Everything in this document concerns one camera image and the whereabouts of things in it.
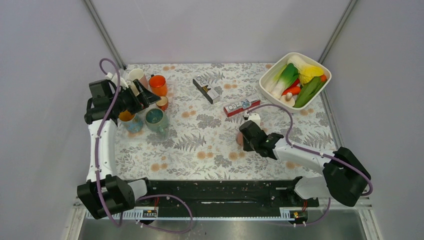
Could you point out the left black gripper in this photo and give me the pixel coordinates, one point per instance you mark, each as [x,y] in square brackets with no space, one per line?
[142,100]

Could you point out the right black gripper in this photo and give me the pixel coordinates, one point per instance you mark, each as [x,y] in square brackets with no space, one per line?
[246,147]

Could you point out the brown pink dotted mug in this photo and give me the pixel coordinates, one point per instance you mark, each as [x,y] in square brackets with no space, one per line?
[240,139]

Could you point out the small orange cup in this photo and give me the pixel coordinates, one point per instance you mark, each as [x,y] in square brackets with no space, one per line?
[163,103]

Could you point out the orange enamel mug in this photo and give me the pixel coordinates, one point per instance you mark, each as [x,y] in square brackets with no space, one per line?
[158,85]

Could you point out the green ceramic mug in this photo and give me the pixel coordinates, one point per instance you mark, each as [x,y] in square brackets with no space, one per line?
[157,120]

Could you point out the blue tape roll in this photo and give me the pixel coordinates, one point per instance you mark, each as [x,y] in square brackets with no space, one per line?
[131,122]

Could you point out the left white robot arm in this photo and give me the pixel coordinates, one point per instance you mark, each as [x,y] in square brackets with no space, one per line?
[102,149]

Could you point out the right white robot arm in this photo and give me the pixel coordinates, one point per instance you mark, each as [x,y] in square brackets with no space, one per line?
[343,177]

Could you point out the red and white box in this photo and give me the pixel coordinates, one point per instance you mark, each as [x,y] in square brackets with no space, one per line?
[241,105]

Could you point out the mushroom toy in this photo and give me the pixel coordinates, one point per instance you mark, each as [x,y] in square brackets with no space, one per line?
[288,99]

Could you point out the floral tablecloth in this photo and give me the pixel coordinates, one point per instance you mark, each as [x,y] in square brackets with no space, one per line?
[202,142]

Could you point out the black and white box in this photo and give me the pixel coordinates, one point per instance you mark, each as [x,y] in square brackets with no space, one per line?
[206,89]

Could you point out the red carrot toy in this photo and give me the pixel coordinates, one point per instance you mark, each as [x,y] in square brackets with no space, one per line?
[295,90]

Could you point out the white vegetable tray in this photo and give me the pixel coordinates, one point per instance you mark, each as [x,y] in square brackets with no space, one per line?
[269,79]

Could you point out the green leek toy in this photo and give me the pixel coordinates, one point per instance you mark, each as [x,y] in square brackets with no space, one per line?
[285,80]

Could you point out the green cucumber toy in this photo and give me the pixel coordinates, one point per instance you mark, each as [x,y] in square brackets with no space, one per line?
[308,91]

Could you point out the napa cabbage toy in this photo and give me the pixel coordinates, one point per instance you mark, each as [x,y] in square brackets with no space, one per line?
[297,61]

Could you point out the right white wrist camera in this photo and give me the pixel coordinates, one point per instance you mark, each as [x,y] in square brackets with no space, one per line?
[255,117]

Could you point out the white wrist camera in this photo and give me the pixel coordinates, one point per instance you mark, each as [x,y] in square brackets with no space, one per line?
[114,78]
[255,117]

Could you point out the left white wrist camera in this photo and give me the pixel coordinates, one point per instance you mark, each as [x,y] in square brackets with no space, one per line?
[114,78]

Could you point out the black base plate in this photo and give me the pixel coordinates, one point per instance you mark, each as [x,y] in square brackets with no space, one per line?
[207,198]

